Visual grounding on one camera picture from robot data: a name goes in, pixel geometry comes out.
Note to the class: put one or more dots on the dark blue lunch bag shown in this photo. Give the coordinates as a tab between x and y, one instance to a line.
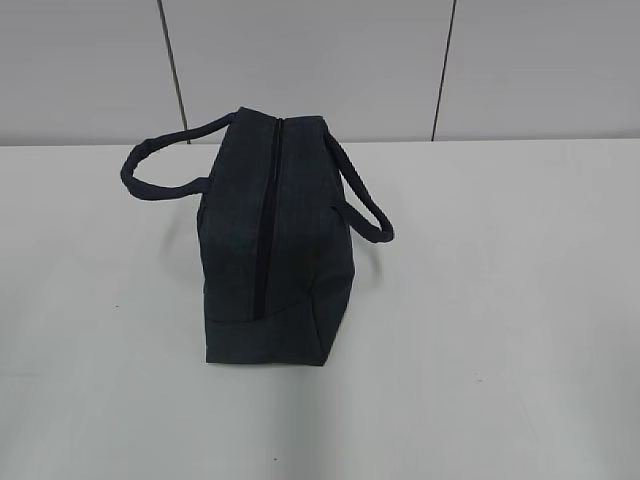
277	214

